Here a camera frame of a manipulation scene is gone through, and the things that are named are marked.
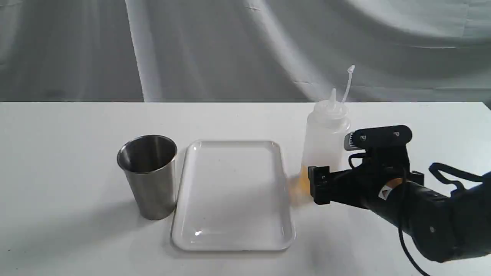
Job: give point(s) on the white rectangular plastic tray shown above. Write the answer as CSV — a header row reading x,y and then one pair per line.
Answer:
x,y
233,197

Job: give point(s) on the grey fabric backdrop curtain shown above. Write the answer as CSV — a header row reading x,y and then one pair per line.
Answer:
x,y
244,50

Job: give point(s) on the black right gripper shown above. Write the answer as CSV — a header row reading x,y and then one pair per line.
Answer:
x,y
368,172

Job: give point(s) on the stainless steel cup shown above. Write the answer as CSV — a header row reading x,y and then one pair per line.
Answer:
x,y
148,163

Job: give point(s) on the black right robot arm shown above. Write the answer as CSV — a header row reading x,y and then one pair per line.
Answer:
x,y
443,228

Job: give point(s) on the translucent squeeze bottle amber liquid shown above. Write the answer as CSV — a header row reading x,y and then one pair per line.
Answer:
x,y
326,128

